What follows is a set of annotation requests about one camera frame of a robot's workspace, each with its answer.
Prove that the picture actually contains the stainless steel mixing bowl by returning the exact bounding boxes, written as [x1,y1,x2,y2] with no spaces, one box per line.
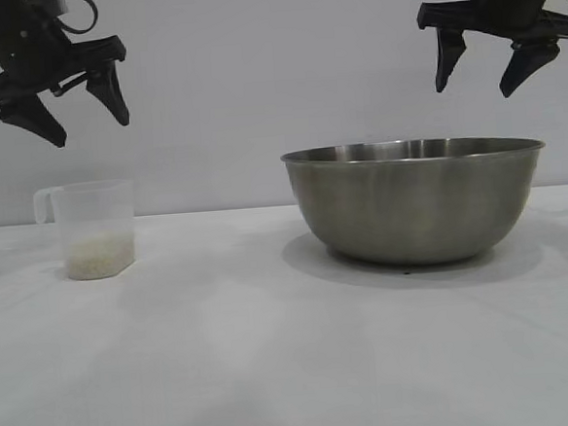
[278,129,554,276]

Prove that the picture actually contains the white rice grains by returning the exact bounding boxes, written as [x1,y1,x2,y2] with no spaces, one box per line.
[63,231,137,282]

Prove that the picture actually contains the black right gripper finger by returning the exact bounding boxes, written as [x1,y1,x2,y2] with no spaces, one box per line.
[495,40,564,99]
[430,23,473,94]

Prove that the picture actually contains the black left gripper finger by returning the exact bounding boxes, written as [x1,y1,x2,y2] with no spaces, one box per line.
[84,62,131,129]
[0,89,69,153]

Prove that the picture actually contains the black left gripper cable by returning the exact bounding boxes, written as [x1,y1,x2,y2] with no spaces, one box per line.
[53,0,101,38]

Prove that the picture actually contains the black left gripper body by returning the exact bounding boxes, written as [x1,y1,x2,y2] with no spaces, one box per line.
[0,0,130,110]

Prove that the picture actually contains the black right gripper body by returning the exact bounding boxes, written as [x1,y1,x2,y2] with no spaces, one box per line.
[415,0,568,54]

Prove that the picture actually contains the translucent plastic measuring cup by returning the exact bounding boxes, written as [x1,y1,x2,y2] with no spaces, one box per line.
[31,178,140,285]

